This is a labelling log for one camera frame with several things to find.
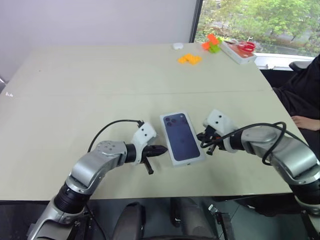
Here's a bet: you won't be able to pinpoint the dark window frame post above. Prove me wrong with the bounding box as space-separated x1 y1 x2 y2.
188 0 204 44

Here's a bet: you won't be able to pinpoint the green toy block piece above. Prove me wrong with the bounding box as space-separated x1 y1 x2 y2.
209 36 224 54

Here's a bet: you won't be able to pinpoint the white window sill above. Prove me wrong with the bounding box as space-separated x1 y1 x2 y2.
253 52 316 71

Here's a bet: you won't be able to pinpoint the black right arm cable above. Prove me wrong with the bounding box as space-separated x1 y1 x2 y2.
199 121 288 166

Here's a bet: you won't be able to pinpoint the person's bare hand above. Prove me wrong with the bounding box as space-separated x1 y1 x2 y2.
291 115 320 132

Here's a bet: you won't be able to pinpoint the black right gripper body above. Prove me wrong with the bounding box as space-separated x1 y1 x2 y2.
202 125 222 151

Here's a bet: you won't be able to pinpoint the person in black clothing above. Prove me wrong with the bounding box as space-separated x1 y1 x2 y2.
271 55 320 156

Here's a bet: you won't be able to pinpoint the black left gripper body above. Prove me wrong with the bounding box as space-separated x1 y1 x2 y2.
141 145 156 159

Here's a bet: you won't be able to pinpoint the dark rounded shape under table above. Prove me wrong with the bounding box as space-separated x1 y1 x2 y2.
169 196 216 240
113 202 146 240

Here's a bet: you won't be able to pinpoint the white phone box lid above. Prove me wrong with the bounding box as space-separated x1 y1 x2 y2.
159 112 208 169

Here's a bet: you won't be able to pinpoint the black chair armrest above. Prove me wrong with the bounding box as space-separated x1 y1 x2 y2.
288 60 313 73

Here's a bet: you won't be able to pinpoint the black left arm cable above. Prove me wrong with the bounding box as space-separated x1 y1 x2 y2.
87 119 146 154

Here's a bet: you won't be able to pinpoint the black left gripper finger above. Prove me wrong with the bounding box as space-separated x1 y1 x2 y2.
143 157 155 175
152 144 168 158

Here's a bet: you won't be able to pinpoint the white tray with red scissors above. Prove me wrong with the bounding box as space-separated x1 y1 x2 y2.
220 39 258 66

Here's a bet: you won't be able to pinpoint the yellow-orange toy block cluster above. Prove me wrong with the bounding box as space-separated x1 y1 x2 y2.
177 53 202 66

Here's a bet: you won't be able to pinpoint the black metal bracket under table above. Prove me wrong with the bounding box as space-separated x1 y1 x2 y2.
207 204 236 240

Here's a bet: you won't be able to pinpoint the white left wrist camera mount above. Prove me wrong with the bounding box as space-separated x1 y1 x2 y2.
130 121 158 166

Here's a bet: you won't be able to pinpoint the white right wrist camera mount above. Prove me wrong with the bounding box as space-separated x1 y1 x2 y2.
202 108 239 154

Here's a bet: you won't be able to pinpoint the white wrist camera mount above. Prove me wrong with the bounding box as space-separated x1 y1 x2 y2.
130 121 158 166
202 108 239 154

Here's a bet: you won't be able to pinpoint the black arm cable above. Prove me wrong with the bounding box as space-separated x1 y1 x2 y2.
87 119 146 154
199 121 288 166

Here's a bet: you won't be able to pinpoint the orange toy block piece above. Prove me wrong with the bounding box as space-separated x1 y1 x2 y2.
201 33 220 51

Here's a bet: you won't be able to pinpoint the red-handled scissors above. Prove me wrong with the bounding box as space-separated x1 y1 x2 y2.
236 41 256 53

